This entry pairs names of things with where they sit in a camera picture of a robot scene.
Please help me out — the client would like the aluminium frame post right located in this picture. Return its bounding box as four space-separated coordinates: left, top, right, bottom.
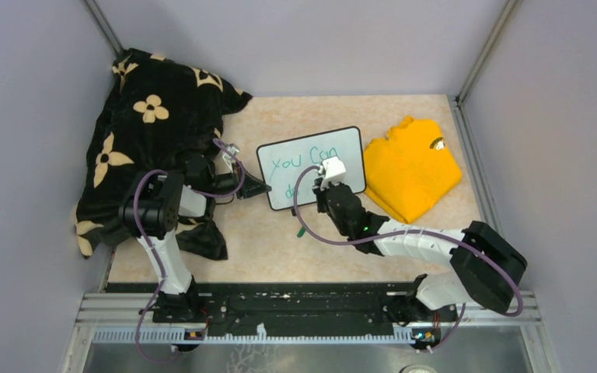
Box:
456 0 522 107

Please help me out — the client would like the purple cable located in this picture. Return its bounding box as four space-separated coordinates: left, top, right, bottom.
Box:
132 138 247 364
293 164 525 355

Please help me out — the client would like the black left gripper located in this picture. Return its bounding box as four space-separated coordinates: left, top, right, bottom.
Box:
208 161 272 200

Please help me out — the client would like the yellow folded sweatshirt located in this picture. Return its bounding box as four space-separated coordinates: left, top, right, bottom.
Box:
363 116 463 223

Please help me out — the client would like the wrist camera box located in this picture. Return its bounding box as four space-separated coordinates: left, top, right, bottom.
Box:
222 144 239 167
316 156 346 190

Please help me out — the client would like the black floral plush blanket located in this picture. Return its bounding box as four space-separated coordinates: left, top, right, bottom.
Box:
75 48 251 257

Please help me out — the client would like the aluminium frame post left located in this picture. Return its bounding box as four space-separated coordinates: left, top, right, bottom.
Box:
80 0 124 56

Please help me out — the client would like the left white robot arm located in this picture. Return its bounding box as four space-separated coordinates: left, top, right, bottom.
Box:
118 157 272 322

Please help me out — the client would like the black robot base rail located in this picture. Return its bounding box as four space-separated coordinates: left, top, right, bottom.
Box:
87 281 459 345

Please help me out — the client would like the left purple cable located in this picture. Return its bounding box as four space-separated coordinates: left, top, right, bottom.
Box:
132 138 247 364

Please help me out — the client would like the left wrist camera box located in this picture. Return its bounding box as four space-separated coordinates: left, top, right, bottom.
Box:
222 144 239 167

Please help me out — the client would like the black framed whiteboard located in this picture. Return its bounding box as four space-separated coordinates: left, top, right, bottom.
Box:
257 126 366 211

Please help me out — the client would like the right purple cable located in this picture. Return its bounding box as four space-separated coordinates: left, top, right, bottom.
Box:
293 164 525 355

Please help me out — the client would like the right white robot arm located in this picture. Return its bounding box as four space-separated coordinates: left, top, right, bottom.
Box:
312 178 527 320

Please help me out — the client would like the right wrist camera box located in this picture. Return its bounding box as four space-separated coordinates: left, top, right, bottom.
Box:
316 156 346 190

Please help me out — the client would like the aluminium frame post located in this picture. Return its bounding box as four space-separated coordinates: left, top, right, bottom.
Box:
456 0 522 107
80 0 124 56

